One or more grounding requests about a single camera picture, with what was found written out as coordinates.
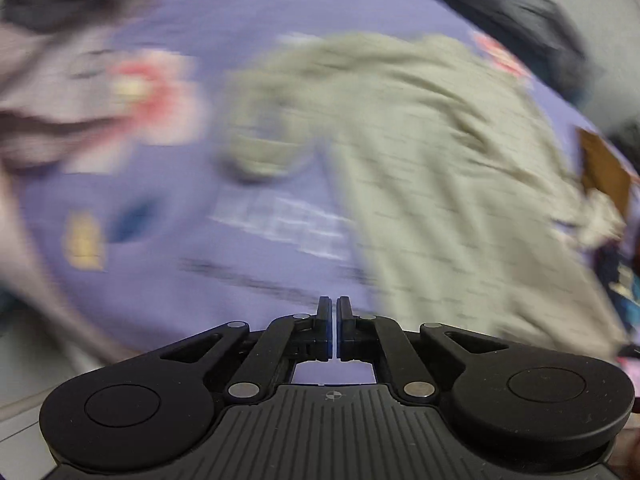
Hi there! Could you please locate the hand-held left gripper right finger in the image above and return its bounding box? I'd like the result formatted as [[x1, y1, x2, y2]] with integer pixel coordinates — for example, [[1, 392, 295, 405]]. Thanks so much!
[[336, 296, 508, 406]]

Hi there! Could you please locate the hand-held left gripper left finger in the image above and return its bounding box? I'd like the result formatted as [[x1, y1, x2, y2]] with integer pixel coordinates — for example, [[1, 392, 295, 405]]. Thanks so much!
[[160, 296, 333, 406]]

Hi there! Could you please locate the pale green dotted garment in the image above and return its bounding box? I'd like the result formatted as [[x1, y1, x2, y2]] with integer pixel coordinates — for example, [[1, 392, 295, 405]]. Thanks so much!
[[220, 32, 628, 356]]

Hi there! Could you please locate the brown cardboard piece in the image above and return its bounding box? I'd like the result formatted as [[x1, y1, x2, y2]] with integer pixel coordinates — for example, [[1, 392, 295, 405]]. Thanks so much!
[[577, 127, 633, 221]]

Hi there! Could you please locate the purple floral bedsheet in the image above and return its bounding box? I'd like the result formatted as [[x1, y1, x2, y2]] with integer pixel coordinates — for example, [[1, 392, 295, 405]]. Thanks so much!
[[0, 0, 631, 386]]

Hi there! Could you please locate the dark padded jacket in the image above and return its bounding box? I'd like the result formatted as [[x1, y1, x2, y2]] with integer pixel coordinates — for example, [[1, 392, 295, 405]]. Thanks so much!
[[385, 0, 591, 106]]

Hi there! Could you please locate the grey patterned cloth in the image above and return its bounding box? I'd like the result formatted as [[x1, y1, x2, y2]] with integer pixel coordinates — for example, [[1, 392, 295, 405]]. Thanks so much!
[[0, 0, 166, 171]]

